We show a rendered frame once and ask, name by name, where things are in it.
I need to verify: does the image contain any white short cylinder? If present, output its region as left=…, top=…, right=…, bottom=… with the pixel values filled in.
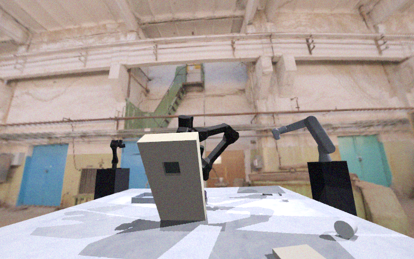
left=334, top=217, right=358, bottom=238

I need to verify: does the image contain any light blue square tray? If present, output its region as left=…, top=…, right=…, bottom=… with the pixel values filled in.
left=131, top=192, right=155, bottom=204

